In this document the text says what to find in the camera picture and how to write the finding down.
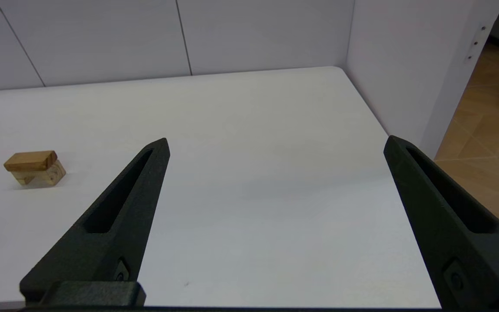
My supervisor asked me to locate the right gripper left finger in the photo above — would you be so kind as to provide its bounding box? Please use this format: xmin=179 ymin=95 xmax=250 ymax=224
xmin=19 ymin=138 xmax=171 ymax=302

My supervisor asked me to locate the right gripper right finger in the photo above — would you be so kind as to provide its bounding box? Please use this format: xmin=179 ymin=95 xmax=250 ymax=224
xmin=383 ymin=136 xmax=499 ymax=309

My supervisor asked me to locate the rectangular wooden building block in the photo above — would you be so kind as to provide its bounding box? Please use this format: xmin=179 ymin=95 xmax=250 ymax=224
xmin=3 ymin=150 xmax=58 ymax=172

